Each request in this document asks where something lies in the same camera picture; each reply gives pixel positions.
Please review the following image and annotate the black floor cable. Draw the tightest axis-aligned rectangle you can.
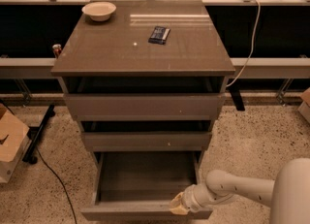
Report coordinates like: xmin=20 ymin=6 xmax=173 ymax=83
xmin=35 ymin=148 xmax=78 ymax=224

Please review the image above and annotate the grey middle drawer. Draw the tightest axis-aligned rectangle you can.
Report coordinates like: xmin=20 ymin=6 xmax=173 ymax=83
xmin=81 ymin=120 xmax=212 ymax=151

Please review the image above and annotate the cardboard box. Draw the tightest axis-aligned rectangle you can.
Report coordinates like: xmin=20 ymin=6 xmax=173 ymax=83
xmin=298 ymin=87 xmax=310 ymax=123
xmin=0 ymin=104 xmax=29 ymax=183

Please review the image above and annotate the beige paper bowl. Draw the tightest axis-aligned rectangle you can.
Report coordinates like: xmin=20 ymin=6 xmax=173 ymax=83
xmin=82 ymin=2 xmax=116 ymax=22

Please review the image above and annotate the red soda can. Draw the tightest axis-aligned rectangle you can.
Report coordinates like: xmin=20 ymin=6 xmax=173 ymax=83
xmin=52 ymin=44 xmax=62 ymax=58

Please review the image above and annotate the black stand leg left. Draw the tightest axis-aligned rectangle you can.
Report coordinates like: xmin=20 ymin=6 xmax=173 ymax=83
xmin=22 ymin=105 xmax=55 ymax=164

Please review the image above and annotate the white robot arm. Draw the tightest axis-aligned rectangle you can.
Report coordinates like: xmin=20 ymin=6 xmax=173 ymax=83
xmin=170 ymin=158 xmax=310 ymax=224

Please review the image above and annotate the grey bottom drawer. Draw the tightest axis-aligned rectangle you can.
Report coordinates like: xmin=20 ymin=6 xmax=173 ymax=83
xmin=81 ymin=151 xmax=212 ymax=221

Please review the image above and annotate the black stand leg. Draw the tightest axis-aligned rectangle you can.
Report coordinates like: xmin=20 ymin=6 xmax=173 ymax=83
xmin=22 ymin=105 xmax=55 ymax=164
xmin=229 ymin=83 xmax=245 ymax=112

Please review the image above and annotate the cardboard box right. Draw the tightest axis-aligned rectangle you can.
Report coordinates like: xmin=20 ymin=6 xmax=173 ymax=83
xmin=298 ymin=87 xmax=310 ymax=123

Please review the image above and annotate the white cable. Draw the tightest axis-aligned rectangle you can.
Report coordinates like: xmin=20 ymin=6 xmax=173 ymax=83
xmin=225 ymin=0 xmax=262 ymax=88

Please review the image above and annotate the black stand leg right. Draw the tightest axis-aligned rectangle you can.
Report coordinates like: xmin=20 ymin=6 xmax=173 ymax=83
xmin=229 ymin=83 xmax=245 ymax=112

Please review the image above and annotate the grey top drawer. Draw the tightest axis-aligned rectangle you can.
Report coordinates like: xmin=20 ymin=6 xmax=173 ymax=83
xmin=61 ymin=77 xmax=226 ymax=121

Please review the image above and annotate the cardboard box left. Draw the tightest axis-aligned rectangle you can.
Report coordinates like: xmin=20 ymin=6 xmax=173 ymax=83
xmin=0 ymin=104 xmax=29 ymax=183

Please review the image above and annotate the grey drawer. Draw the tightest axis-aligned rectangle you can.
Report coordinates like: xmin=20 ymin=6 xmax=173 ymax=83
xmin=61 ymin=77 xmax=226 ymax=121
xmin=81 ymin=120 xmax=212 ymax=151
xmin=81 ymin=151 xmax=212 ymax=221

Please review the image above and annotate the grey drawer cabinet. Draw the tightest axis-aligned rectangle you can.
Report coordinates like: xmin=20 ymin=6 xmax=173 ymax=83
xmin=50 ymin=0 xmax=236 ymax=171

